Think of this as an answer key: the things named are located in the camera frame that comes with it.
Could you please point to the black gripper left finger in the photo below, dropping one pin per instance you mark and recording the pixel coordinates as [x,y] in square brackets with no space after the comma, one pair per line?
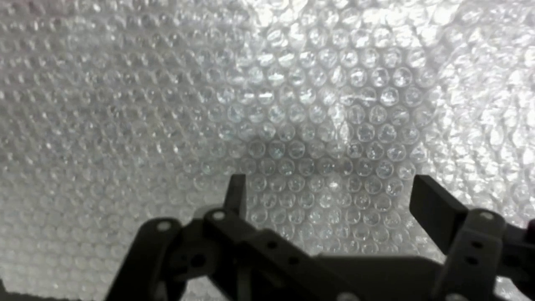
[223,257]

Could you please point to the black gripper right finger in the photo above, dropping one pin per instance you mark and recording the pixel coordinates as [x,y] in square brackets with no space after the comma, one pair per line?
[486,252]

